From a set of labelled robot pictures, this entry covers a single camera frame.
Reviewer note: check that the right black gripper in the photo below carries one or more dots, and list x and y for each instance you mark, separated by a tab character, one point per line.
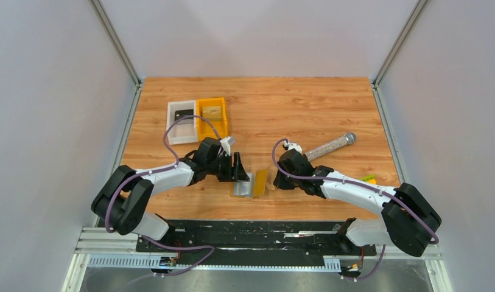
279	183

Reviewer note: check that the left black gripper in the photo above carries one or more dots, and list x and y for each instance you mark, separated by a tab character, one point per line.
237	173

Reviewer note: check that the yellow leather card holder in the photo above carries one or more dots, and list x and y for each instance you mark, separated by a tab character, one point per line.
258	184

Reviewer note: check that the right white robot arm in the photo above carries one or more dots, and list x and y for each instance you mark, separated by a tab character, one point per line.
405	219

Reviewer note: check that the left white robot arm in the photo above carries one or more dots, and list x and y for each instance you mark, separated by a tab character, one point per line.
123	200

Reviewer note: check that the gold VIP card in bin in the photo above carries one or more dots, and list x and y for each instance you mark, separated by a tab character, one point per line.
212	113

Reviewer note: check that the black card in bin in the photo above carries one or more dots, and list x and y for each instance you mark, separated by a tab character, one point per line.
184	116

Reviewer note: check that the glitter silver microphone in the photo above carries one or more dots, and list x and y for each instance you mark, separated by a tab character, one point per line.
347	139

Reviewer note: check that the yellow plastic bin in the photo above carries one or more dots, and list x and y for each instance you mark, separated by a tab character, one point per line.
221	126

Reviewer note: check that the white plastic bin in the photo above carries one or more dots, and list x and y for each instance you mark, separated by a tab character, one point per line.
184	132

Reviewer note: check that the yellow plastic tool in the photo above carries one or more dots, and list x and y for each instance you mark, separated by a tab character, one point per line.
369	179

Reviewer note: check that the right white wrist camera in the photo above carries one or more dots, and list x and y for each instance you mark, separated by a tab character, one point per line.
292	146

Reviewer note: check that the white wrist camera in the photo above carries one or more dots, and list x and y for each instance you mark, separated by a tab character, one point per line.
226	144
292	146

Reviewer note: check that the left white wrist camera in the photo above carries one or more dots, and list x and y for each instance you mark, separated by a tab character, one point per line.
226	144

